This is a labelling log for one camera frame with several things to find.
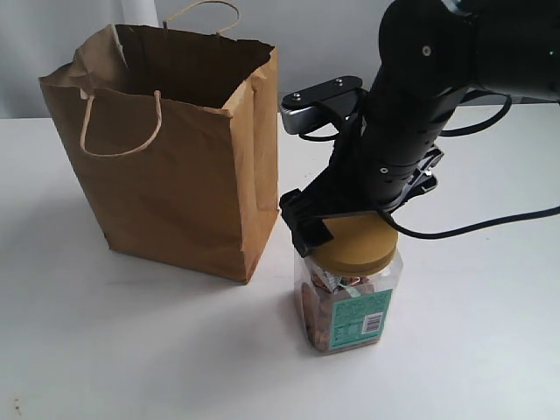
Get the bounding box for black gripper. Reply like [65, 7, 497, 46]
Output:
[278, 104, 439, 258]

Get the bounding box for clear jar yellow lid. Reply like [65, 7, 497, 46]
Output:
[293, 213, 403, 355]

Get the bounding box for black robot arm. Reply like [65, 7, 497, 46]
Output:
[280, 1, 559, 256]

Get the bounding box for brown paper bag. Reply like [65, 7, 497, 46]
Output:
[39, 24, 278, 284]

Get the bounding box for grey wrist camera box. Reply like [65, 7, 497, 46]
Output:
[280, 75, 366, 135]

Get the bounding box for black cable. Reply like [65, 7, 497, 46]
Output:
[297, 87, 560, 240]

